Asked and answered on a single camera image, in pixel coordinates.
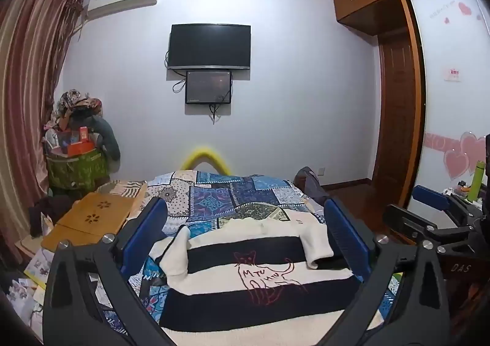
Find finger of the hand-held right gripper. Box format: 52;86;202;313
382;203;480;255
413;184;482;226

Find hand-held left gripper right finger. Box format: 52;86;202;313
323;198;451;346

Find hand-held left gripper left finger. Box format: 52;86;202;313
41;198;180;346

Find black white striped sweater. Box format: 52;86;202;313
149;207;385;346

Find green bottle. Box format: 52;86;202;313
471;161;486;202

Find dark clothing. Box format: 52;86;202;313
294;166;332;212

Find bamboo lap desk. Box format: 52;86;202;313
40;192;148;252

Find brown wooden door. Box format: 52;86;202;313
378;32;422;207

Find green patterned bag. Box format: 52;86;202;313
45;149;111;193

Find yellow hoop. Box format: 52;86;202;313
181;146;230;175

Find blue patchwork bedspread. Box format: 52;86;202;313
86;170;404;337

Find grey plush toy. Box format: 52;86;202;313
82;114;121;163

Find dark brown garment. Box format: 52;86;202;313
28;195;71;237

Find orange box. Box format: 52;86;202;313
66;127;96;158

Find white sliding door with hearts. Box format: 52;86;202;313
405;0;490;212

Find pile of papers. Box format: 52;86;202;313
8;242;127;335

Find floral patterned cloth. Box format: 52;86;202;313
51;89;104;124

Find striped pink curtain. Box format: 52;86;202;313
0;0;83;266

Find black cables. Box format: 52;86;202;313
164;49;235;125

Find small black wall monitor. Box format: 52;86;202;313
185;69;232;105

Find black wall television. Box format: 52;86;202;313
168;23;252;71

